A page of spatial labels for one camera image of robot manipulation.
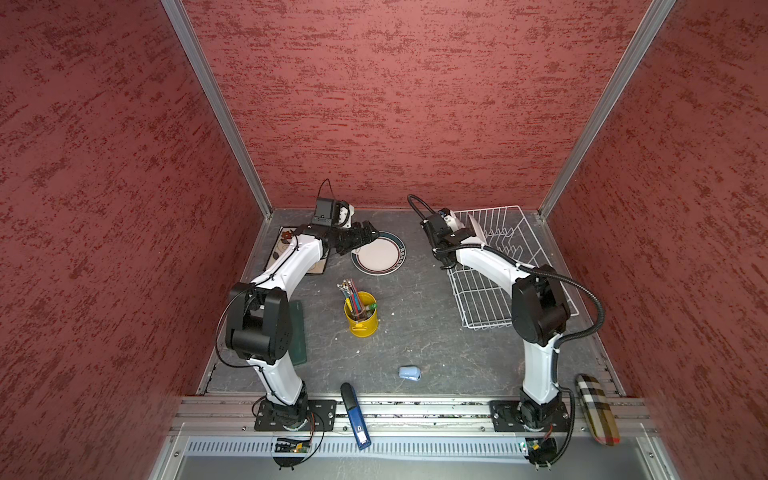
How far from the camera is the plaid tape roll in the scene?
71 centimetres

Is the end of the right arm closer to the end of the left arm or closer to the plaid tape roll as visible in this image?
the end of the left arm

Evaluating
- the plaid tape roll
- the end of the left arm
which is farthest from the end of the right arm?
the plaid tape roll
